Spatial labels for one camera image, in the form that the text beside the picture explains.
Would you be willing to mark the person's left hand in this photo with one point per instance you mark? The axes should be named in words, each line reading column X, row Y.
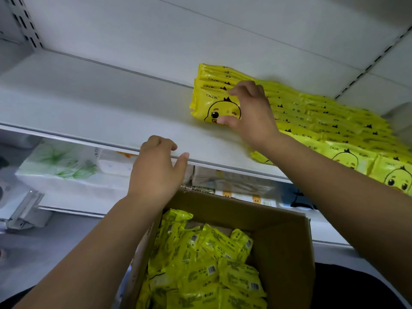
column 154, row 177

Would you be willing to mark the person's right hand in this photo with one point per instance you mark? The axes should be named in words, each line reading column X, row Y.
column 254, row 119

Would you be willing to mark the white metal shelf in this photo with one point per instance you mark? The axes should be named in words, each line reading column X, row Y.
column 96, row 86

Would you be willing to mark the brown cardboard box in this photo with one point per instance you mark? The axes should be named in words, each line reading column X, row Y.
column 283, row 254

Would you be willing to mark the person's right forearm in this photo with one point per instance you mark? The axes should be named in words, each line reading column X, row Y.
column 347, row 202

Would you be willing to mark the person's left forearm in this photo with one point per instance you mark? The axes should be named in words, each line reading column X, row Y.
column 90, row 260

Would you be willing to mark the white pegboard shelf unit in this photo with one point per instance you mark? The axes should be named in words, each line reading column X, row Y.
column 19, row 209

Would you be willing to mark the person's black trousers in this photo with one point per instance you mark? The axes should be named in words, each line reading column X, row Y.
column 360, row 286

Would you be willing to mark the green white tissue pack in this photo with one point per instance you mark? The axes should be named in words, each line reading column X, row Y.
column 58, row 161

